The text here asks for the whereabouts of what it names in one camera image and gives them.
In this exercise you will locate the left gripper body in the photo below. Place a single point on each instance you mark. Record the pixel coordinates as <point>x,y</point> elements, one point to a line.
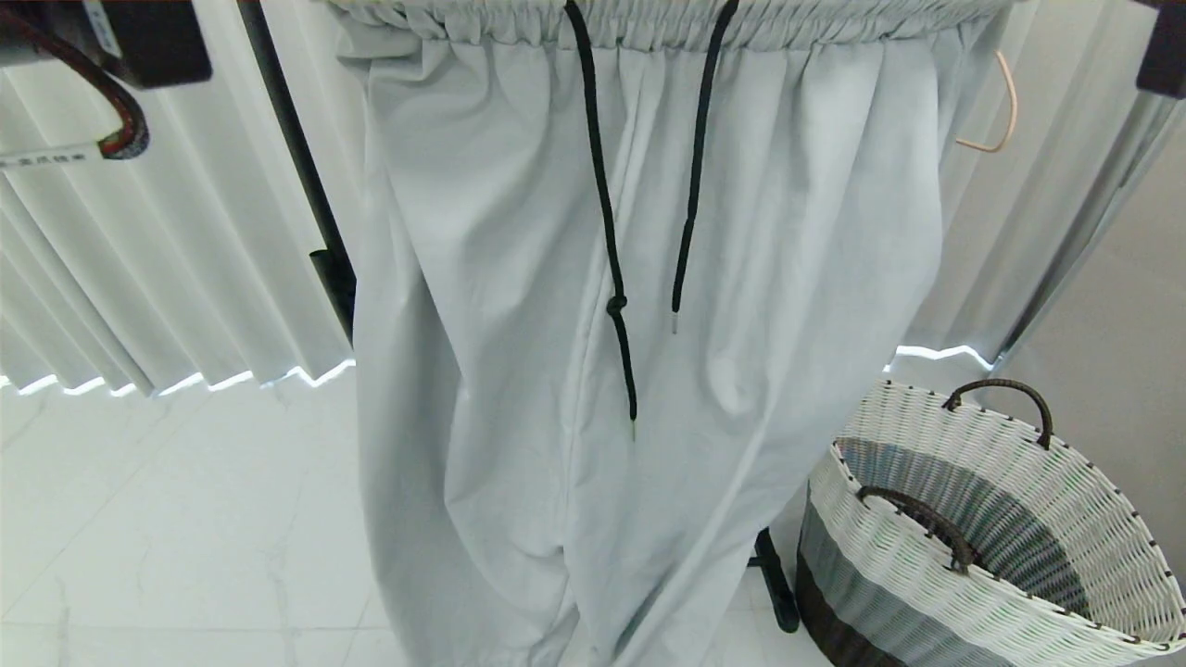
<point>157,42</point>

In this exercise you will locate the pale grey shorts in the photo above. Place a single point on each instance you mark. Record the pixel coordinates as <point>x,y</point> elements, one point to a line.
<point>519,278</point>

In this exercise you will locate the pink clothes hanger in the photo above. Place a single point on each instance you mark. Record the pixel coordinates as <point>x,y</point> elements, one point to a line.
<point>1011,102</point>

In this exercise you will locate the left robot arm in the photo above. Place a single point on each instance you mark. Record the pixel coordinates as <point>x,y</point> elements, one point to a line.
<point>116,97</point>

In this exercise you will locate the black clothes rack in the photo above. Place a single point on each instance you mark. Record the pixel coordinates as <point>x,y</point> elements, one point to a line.
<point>306,167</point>

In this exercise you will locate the white laundry basket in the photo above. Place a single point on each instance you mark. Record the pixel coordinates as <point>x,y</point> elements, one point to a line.
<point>889,556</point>

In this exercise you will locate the white curtain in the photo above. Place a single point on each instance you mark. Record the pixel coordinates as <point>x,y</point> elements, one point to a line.
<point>167,241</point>

